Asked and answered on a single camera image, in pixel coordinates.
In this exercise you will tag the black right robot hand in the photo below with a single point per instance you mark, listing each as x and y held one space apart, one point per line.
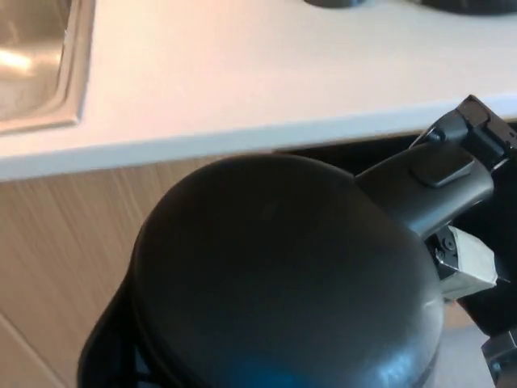
505 226

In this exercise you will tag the black electric kettle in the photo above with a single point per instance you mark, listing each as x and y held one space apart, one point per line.
282 262

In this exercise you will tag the black countertop appliance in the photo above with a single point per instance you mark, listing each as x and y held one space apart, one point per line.
476 6

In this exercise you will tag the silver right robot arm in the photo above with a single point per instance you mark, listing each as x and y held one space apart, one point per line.
503 359

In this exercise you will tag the stainless steel sink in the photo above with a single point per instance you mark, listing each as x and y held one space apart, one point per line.
32 81

